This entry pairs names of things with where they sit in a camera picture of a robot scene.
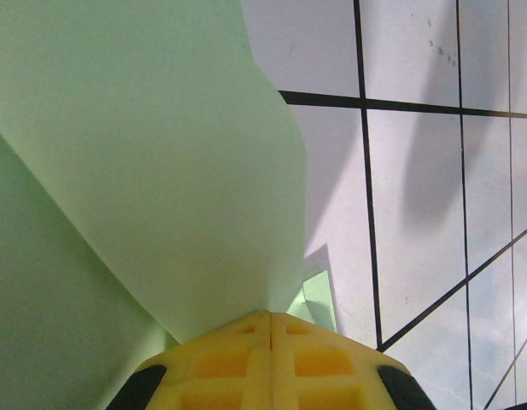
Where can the green paper sheet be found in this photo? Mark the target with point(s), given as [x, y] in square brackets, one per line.
[139, 149]

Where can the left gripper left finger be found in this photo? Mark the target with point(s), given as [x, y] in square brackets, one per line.
[220, 367]

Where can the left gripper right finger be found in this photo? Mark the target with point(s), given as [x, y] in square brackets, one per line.
[323, 367]

